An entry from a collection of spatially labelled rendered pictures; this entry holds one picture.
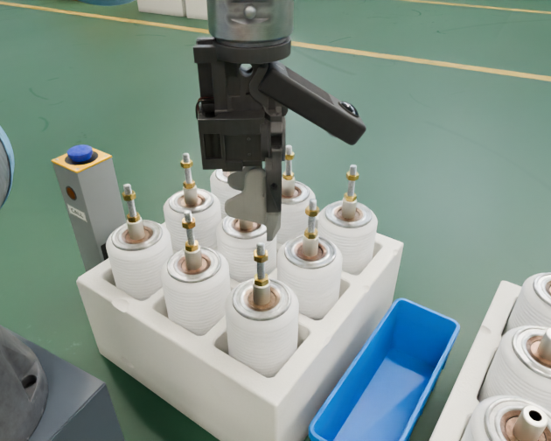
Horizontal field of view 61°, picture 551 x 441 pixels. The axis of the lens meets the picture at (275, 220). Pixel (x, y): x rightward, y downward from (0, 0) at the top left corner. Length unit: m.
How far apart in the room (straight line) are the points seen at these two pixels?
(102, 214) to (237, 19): 0.54
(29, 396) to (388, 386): 0.57
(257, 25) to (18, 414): 0.37
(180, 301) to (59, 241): 0.61
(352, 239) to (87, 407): 0.44
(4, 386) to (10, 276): 0.73
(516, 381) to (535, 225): 0.77
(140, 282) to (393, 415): 0.45
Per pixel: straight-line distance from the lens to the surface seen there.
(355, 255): 0.76
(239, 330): 0.59
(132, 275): 0.73
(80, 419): 0.49
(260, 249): 0.55
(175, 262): 0.67
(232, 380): 0.62
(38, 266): 1.17
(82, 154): 0.83
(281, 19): 0.42
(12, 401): 0.46
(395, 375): 0.86
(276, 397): 0.60
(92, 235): 0.88
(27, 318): 1.05
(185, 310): 0.66
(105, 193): 0.86
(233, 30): 0.41
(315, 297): 0.67
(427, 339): 0.85
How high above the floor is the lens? 0.68
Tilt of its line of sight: 35 degrees down
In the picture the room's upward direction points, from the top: straight up
